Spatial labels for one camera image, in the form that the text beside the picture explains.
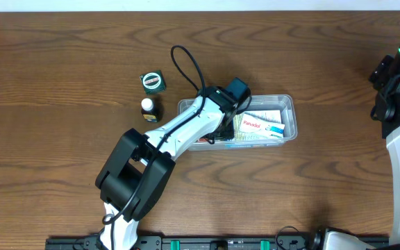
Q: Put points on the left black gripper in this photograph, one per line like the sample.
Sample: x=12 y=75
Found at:
x=224 y=130

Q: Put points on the white Panadol box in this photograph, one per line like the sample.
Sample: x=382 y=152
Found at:
x=255 y=126

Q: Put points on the blue patch box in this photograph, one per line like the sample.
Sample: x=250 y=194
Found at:
x=242 y=140

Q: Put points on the dark syrup bottle white cap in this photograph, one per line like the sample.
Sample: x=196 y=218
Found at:
x=150 y=111

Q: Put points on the green Zam-Buk box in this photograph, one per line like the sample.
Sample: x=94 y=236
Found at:
x=153 y=82

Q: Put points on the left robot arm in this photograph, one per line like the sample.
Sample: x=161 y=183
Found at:
x=138 y=169

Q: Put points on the clear plastic container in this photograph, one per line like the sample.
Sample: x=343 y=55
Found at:
x=281 y=102

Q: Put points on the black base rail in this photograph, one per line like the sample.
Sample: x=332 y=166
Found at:
x=184 y=243

